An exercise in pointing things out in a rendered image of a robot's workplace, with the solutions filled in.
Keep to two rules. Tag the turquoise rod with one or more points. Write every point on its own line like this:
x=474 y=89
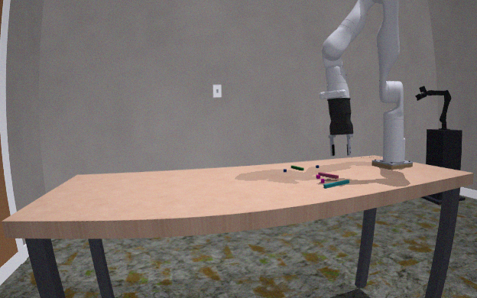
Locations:
x=328 y=185

